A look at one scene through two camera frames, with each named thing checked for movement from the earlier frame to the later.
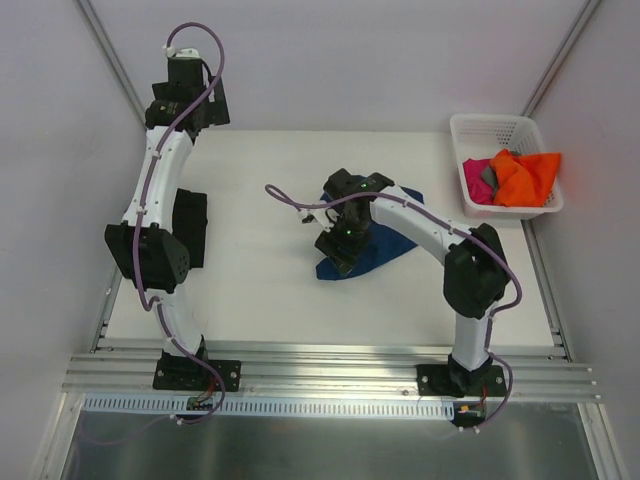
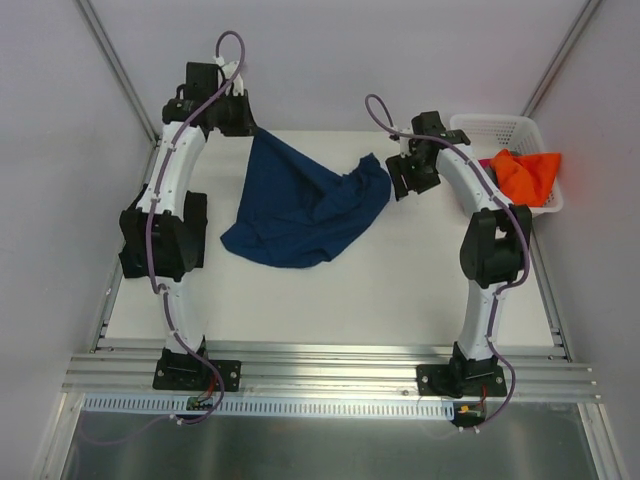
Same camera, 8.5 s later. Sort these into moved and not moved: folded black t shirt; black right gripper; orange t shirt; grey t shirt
Moved: black right gripper
Not moved: grey t shirt; folded black t shirt; orange t shirt
